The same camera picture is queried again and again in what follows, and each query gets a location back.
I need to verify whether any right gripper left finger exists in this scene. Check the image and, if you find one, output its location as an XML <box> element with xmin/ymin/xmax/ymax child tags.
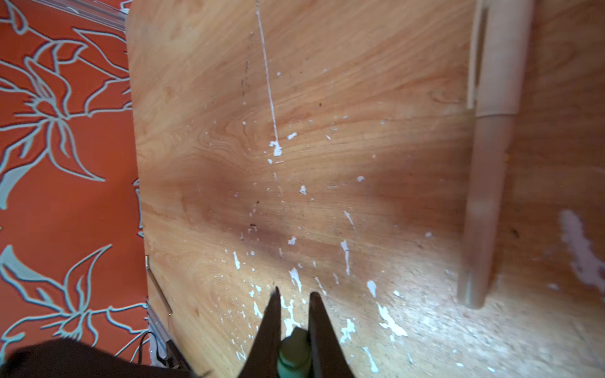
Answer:
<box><xmin>239</xmin><ymin>287</ymin><xmax>281</xmax><ymax>378</ymax></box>

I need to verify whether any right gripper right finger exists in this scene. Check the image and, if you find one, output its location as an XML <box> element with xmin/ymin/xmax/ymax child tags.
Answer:
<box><xmin>308</xmin><ymin>291</ymin><xmax>354</xmax><ymax>378</ymax></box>

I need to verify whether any green pen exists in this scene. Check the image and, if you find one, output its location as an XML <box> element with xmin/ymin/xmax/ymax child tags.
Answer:
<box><xmin>277</xmin><ymin>327</ymin><xmax>312</xmax><ymax>378</ymax></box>

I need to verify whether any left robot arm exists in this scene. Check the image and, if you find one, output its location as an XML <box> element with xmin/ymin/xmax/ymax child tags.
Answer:
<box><xmin>1</xmin><ymin>339</ymin><xmax>196</xmax><ymax>378</ymax></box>

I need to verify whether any metal allen key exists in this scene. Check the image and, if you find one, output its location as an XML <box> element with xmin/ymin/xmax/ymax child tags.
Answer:
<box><xmin>145</xmin><ymin>255</ymin><xmax>173</xmax><ymax>317</ymax></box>

